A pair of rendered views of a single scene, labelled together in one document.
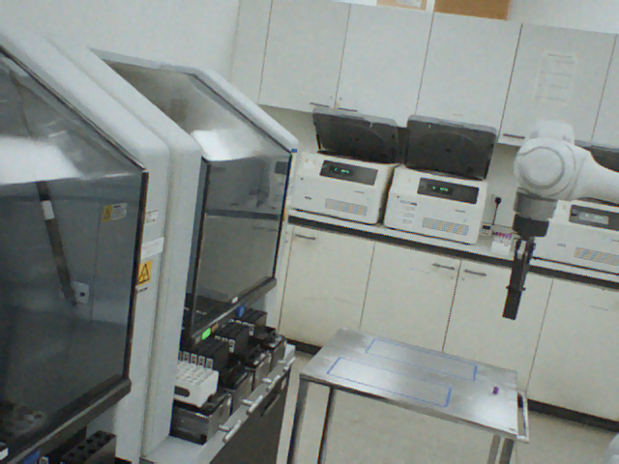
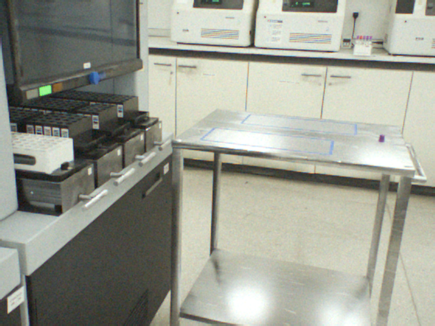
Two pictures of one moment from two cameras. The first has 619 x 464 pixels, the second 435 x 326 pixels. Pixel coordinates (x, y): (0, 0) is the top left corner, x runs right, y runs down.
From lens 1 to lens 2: 62 cm
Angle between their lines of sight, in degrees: 7
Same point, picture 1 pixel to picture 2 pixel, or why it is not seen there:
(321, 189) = (196, 21)
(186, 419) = (35, 189)
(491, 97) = not seen: outside the picture
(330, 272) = (213, 95)
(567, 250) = (425, 43)
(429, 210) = (294, 25)
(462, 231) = (326, 40)
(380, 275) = (256, 91)
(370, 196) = (240, 20)
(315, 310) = not seen: hidden behind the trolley
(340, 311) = not seen: hidden behind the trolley
